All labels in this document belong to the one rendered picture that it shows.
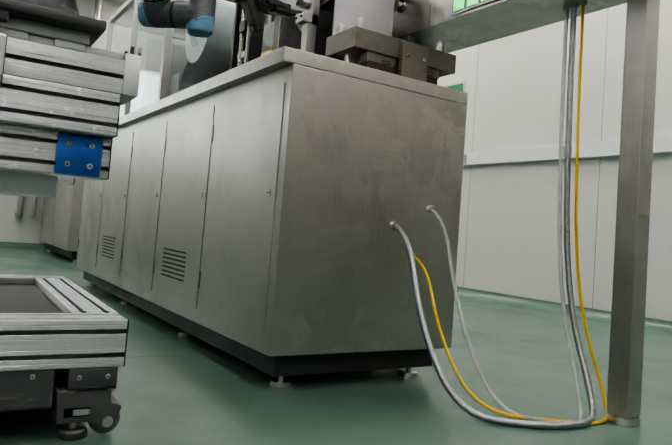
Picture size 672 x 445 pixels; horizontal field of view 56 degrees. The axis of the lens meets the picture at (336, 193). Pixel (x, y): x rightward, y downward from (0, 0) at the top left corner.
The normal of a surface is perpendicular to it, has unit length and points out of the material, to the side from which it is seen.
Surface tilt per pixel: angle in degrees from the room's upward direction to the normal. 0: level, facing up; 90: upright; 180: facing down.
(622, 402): 90
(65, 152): 90
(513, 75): 90
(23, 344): 90
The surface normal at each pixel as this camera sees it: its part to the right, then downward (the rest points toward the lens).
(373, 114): 0.54, -0.01
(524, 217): -0.84, -0.10
